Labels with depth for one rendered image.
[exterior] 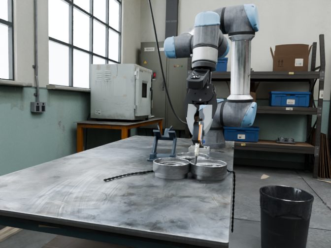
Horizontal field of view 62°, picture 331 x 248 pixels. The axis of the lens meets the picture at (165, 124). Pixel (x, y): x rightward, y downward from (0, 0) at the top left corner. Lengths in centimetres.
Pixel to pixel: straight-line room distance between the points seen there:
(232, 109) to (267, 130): 358
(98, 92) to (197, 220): 281
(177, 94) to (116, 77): 174
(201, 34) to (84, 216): 58
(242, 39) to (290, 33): 375
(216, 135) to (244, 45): 42
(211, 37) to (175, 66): 388
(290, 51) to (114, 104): 261
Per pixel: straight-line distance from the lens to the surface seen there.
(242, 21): 128
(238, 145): 425
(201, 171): 75
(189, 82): 73
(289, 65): 439
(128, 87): 309
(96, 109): 325
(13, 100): 254
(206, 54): 82
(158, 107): 474
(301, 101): 440
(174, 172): 74
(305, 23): 508
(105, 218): 52
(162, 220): 51
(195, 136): 77
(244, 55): 128
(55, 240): 103
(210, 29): 85
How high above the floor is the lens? 101
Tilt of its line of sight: 4 degrees down
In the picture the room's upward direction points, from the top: 2 degrees clockwise
